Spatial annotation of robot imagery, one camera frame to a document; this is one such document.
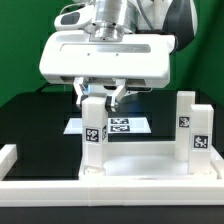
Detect white U-shaped fence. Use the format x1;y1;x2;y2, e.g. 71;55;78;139
0;144;224;207

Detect fiducial marker plate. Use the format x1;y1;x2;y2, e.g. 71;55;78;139
64;117;151;134

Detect black cables on table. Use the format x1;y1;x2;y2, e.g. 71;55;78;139
39;83;76;93

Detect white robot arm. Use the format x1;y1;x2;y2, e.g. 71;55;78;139
39;0;198;111

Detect white desk top tray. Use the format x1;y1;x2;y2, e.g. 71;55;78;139
79;141;224;181

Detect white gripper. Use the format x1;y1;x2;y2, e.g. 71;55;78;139
39;5;176;112

